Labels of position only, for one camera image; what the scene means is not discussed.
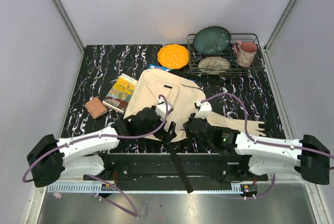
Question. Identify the blue treehouse book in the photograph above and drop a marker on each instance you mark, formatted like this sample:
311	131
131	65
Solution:
151	66

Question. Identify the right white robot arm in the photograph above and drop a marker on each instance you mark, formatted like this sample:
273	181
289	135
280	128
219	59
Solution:
306	157

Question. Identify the orange polka dot plate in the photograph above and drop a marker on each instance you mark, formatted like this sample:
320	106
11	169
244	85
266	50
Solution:
173	56

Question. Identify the yellow illustrated book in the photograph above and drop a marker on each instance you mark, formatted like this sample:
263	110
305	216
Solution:
120	94

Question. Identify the beige patterned plate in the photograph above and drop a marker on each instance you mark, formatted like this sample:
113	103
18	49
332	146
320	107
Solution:
214	65

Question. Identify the dark teal plate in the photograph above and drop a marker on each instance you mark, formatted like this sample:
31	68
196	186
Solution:
212	40

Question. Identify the pink patterned mug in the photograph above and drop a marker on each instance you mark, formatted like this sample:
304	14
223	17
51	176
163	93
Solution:
245	53

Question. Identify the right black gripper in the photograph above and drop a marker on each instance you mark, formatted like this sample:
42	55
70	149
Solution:
188	133

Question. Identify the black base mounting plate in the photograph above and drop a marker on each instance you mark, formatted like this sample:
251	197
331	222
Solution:
125	167

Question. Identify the brown leather wallet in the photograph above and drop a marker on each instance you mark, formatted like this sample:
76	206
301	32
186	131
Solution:
95	107

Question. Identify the black wire dish rack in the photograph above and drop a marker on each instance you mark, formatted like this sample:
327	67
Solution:
258	63

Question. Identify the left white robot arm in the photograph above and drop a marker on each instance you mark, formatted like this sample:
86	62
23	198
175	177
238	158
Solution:
53	158

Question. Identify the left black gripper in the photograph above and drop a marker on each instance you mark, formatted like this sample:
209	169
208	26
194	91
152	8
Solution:
163	134

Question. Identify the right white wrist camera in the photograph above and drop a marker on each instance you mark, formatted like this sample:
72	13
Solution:
203	109

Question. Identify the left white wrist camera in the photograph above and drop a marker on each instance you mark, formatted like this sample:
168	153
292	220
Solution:
162	109

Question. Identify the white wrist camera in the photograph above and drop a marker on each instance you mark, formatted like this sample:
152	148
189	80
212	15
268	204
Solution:
203	109
162	109

